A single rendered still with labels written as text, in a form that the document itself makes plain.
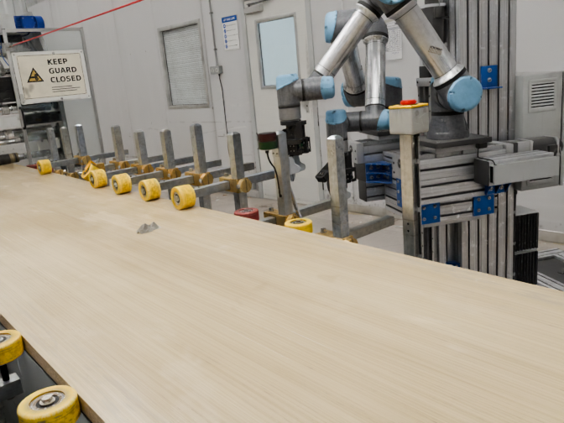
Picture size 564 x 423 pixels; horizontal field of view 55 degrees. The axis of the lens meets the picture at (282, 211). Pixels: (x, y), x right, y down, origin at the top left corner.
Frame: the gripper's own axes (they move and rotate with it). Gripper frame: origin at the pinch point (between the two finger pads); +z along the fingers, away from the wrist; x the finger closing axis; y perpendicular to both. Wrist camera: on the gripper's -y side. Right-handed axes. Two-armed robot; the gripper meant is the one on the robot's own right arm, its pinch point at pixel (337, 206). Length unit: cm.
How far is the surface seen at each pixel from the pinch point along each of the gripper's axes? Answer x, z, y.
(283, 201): -5.3, -9.3, -30.5
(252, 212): -3.8, -8.2, -42.4
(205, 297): -49, -8, -89
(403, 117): -56, -37, -32
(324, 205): -1.5, -2.5, -8.4
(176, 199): 24, -12, -53
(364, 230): -26.5, 1.0, -15.6
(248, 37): 325, -87, 218
